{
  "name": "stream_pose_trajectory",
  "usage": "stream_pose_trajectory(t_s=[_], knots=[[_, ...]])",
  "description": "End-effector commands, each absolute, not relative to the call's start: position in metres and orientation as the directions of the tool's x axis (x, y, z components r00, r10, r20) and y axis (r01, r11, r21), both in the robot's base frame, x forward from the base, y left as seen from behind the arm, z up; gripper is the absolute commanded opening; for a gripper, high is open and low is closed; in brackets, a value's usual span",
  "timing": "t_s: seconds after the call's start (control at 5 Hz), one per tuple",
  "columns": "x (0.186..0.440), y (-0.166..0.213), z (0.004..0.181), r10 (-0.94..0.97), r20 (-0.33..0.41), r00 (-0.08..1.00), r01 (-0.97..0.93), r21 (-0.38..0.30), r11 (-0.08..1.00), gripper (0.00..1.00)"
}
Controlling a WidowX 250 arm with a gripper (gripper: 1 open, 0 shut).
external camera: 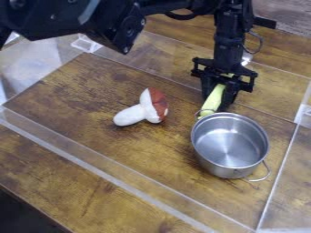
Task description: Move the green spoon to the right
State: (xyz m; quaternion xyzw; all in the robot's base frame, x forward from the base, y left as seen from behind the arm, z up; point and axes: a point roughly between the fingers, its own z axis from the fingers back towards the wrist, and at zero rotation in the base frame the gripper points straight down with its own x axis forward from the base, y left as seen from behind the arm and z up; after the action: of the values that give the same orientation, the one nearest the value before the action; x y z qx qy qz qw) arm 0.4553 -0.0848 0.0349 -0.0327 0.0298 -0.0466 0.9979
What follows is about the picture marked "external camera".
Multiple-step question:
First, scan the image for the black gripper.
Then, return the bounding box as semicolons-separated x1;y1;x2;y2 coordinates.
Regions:
192;17;258;111

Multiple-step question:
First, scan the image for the stainless steel pot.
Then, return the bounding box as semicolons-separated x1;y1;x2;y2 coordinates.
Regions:
191;110;271;182

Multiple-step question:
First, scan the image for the plush mushroom toy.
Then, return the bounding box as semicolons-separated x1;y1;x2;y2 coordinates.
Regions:
113;87;169;127

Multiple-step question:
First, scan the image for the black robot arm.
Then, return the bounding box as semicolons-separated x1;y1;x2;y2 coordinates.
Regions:
0;0;259;110

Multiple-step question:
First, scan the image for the clear acrylic bracket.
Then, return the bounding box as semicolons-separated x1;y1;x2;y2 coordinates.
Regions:
71;34;101;53

